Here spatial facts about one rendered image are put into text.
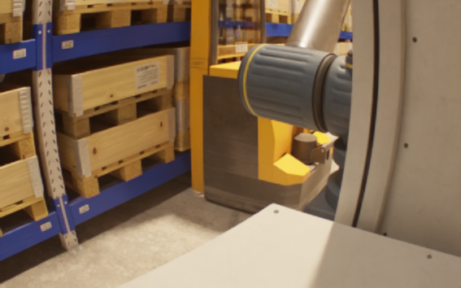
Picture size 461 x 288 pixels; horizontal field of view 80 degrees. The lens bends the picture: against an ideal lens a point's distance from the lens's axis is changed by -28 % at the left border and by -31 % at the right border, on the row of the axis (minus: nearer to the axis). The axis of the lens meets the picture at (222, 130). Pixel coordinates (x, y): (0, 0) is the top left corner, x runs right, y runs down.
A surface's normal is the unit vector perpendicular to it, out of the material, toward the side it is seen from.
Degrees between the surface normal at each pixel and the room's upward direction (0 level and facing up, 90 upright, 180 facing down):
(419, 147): 90
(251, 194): 90
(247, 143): 90
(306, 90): 81
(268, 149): 90
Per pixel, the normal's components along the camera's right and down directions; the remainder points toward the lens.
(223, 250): 0.00, -0.96
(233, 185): -0.56, 0.24
